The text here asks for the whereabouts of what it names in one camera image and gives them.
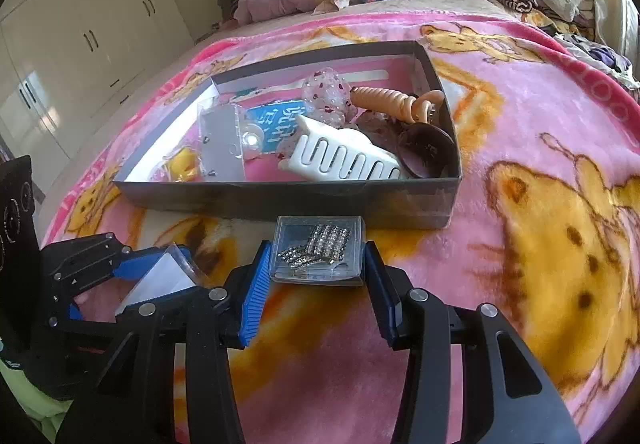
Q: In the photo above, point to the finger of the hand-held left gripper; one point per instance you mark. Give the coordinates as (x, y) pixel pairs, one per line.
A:
(100, 256)
(75, 311)

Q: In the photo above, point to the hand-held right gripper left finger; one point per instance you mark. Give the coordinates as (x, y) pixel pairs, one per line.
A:
(255, 294)

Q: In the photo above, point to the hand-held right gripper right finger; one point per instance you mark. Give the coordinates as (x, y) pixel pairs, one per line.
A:
(382, 294)

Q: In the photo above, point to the clear box with white card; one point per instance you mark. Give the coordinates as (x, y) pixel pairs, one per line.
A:
(160, 279)

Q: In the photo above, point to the clear box of rhinestone clips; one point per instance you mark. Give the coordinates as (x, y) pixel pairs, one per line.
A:
(320, 249)

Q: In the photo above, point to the dark cardboard box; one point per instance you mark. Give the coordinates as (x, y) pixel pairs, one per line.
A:
(300, 204)

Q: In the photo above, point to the white hair claw clip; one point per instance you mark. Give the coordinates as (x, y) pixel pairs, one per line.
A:
(340, 159)

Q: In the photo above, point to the brown hair clip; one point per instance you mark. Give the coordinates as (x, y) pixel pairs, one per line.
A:
(425, 149)

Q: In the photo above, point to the clear plastic earring case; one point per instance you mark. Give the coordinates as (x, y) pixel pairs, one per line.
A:
(220, 139)

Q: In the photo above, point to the peach hair claw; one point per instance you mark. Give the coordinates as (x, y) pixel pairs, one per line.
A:
(380, 99)

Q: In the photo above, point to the green cloth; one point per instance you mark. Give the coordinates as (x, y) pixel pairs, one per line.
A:
(30, 416)

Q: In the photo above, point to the yellow hair accessory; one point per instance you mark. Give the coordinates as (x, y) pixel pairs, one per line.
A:
(182, 166)

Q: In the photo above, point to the clear dotted hair claw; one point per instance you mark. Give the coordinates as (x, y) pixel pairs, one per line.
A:
(327, 91)

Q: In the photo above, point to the pink printed blanket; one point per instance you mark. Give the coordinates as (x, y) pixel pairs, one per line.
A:
(525, 124)

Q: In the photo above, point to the pink book with teal label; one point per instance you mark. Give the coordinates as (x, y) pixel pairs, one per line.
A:
(395, 69)

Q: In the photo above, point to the white built-in wardrobe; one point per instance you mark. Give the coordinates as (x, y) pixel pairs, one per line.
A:
(85, 24)

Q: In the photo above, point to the white bag of clothes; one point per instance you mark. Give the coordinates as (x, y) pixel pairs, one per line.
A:
(605, 56)

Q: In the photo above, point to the white curtain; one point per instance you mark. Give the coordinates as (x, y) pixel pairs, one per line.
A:
(625, 14)

